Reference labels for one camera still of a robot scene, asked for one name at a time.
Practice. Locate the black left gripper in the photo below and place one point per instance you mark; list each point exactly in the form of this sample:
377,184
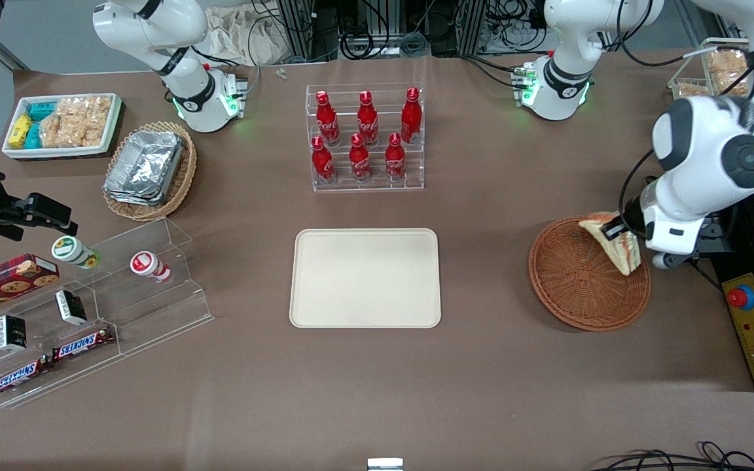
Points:
630,216

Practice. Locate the triangular sandwich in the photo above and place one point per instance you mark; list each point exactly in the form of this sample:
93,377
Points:
626,258

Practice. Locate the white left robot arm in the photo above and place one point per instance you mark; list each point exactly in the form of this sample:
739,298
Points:
698,150

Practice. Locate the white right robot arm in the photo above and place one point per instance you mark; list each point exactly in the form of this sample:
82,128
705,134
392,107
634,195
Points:
154,26

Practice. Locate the round brown wicker basket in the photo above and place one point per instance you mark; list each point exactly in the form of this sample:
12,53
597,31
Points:
567,281

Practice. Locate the oval tan wicker basket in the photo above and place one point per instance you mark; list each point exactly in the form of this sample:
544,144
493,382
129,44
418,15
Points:
184,176

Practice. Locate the cream rectangular tray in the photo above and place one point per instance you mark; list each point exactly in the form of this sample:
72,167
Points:
364,278

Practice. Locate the green lid yogurt cup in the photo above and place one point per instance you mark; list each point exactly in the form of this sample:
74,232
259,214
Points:
69,250

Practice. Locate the white plastic bin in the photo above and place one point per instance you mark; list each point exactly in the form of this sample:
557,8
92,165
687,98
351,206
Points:
56,152

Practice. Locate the teal snack box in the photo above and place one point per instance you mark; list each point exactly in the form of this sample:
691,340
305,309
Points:
34,136
41,111

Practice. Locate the yellow snack box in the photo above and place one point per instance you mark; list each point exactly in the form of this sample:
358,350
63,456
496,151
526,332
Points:
20,131

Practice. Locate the red tartan cookie box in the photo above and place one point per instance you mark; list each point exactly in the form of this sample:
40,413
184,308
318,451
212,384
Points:
4,284

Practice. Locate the clear bag of rice crackers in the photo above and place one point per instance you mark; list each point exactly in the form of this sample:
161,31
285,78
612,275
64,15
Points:
76,121

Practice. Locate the small black box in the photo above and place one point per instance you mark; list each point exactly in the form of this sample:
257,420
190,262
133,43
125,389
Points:
12,333
71,307

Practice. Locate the aluminium foil container stack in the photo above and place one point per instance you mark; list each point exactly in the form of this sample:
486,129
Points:
144,167

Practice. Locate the red lid yogurt cup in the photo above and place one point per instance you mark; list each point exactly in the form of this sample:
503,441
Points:
144,263

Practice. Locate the black machine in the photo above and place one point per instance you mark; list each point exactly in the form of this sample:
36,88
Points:
740,268

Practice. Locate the Snickers chocolate bar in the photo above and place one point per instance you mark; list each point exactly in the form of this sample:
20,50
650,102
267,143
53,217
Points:
20,377
82,343

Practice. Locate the red emergency stop button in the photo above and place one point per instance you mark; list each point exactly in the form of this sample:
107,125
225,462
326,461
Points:
740,297

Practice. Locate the clear acrylic stepped shelf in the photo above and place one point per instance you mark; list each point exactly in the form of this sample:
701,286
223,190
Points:
154,314

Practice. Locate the wrapped rice cracker pack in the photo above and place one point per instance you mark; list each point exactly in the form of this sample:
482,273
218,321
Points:
727,72
691,90

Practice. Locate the red cola bottle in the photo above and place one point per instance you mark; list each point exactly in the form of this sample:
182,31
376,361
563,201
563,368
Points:
368,121
394,159
323,162
411,118
359,160
327,121

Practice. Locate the clear acrylic bottle rack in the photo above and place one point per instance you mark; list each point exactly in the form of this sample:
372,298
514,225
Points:
377,186

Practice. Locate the white cloth bag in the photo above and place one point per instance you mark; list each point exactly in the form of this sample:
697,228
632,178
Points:
239,33

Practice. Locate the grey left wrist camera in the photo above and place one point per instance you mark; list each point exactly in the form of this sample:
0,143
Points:
662,261

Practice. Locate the aluminium profile frame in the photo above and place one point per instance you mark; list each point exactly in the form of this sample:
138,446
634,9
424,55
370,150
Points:
298,26

